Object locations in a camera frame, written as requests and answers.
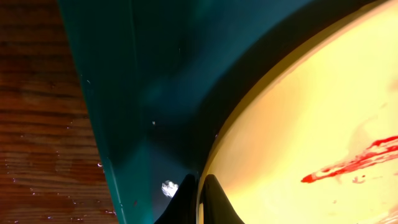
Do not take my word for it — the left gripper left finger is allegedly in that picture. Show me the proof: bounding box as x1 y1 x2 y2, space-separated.
155 174 198 224

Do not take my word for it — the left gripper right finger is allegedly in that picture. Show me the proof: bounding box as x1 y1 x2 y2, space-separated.
200 174 244 224

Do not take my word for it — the green plate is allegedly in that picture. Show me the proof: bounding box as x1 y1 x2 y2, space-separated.
204 1 397 223

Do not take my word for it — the teal plastic tray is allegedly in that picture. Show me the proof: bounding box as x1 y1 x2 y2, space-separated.
58 0 366 223

